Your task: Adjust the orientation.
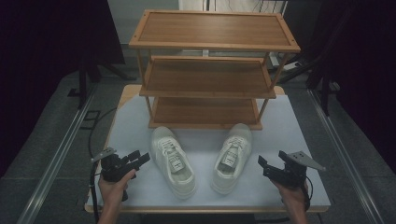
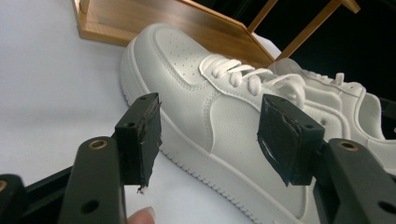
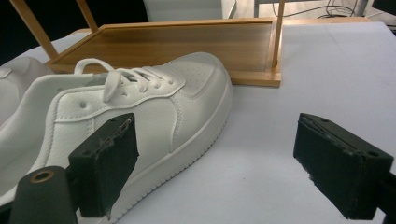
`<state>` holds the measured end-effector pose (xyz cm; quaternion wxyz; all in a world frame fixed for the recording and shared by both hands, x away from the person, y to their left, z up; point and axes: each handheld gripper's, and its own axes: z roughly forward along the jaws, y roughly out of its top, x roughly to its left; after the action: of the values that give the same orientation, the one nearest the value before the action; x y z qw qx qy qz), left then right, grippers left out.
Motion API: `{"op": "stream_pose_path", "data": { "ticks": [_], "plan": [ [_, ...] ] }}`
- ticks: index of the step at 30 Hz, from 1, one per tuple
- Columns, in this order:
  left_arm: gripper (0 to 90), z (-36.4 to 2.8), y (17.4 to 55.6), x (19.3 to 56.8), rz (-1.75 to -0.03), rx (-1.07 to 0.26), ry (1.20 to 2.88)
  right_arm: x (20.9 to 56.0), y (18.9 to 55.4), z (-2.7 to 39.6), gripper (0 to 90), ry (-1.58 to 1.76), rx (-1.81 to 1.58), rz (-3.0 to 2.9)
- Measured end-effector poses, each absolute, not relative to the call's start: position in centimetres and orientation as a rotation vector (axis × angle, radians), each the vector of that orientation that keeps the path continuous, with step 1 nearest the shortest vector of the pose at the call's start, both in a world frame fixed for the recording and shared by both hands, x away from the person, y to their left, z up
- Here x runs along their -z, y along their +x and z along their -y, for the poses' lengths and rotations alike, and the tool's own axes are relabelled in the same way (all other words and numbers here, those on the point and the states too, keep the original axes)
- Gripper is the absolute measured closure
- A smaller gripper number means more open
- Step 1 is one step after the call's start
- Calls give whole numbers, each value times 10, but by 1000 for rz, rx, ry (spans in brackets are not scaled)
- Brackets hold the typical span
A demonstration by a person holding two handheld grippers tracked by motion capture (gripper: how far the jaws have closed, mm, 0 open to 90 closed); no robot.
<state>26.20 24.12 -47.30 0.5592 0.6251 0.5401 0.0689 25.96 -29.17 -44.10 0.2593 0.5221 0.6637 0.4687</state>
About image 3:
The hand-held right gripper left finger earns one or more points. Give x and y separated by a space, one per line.
106 168

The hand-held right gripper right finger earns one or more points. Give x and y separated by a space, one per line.
339 168

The white sneaker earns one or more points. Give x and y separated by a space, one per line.
193 93
15 84

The wooden shoe rack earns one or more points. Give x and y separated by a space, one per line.
186 43

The dark monitor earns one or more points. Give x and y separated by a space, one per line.
386 5

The white furniture piece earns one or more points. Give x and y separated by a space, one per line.
183 9

